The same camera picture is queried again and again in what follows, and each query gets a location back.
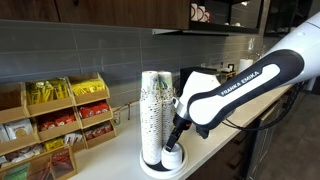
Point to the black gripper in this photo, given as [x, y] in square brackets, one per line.
[182, 125]

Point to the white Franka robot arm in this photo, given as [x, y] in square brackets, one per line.
[240, 90]

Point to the pile of white lids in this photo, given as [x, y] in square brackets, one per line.
[171, 160]

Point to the round white tray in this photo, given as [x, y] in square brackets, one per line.
[156, 171]

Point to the shorter patterned paper cup stack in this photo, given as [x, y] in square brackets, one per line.
[167, 110]

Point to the tall patterned paper cup stack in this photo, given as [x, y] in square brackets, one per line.
[150, 120]

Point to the black Keurig coffee machine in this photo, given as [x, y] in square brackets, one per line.
[185, 75]

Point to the red tea packets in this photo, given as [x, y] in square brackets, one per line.
[56, 120]
[94, 109]
[98, 131]

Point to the wooden base cabinet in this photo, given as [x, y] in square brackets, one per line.
[260, 146]

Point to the white paper towel roll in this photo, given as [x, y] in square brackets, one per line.
[245, 66]

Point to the white sugar packets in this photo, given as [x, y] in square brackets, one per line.
[73, 138]

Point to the yellow tea packets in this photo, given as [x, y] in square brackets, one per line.
[46, 90]
[87, 87]

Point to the yellow packet box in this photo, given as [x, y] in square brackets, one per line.
[54, 144]

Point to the wooden tiered packet organizer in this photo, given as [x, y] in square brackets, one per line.
[53, 106]

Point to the white mug with red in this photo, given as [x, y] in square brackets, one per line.
[200, 13]
[207, 16]
[193, 12]

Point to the wooden display box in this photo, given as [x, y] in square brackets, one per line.
[43, 166]

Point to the dark wooden upper cabinet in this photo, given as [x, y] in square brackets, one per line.
[116, 11]

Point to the assorted pale packets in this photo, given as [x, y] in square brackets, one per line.
[23, 152]

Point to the white tea packet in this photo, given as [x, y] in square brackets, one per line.
[18, 129]

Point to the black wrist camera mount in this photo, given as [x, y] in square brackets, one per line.
[202, 132]

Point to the open wall shelf unit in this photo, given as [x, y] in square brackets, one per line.
[230, 15]

